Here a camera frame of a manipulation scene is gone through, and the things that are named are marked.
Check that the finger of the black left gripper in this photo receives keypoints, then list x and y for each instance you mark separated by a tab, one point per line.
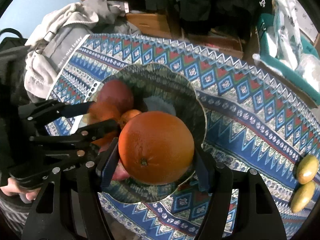
52	110
96	131

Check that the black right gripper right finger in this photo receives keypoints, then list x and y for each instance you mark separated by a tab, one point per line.
257	216

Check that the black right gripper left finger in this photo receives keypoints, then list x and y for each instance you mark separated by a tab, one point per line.
68	205

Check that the small orange tangerine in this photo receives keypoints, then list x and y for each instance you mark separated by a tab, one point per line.
127	116
102	111

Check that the large red apple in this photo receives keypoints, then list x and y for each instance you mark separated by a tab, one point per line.
117	93

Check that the yellow-green mango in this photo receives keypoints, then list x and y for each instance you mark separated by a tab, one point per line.
302	197
307	169

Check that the dark red apple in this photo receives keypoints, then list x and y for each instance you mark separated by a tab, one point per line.
120	173

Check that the large orange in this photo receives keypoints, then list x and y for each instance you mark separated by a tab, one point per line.
156	148
106	140

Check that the left hand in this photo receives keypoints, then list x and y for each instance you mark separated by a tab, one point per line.
13	188

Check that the grey white clothes pile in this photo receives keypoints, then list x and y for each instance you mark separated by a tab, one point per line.
60	32

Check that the green patterned glass bowl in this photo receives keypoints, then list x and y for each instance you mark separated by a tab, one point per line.
156	87

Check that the blue patterned tablecloth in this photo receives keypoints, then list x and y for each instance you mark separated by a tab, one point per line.
253	121

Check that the brown cardboard box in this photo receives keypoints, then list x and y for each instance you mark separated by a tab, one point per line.
150	24

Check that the teal plastic crate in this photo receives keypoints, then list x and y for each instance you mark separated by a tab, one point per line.
307	75

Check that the dark hanging coat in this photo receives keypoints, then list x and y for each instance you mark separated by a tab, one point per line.
231	17

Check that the white printed rice bag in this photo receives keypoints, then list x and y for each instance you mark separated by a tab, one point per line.
290	25

